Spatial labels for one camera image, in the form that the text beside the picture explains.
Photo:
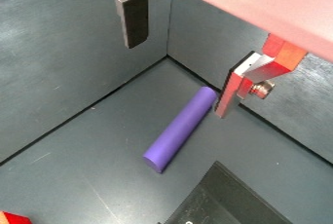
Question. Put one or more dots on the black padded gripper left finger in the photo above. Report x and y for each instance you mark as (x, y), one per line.
(134, 21)

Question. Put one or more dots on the red shape sorter block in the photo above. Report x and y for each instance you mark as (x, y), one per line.
(9, 218)

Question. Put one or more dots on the purple cylinder peg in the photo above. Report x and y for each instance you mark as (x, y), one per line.
(178, 130)

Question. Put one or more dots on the black curved cradle stand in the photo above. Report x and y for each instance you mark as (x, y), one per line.
(222, 200)

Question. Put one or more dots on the red metal gripper right finger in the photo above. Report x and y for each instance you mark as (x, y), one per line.
(249, 75)

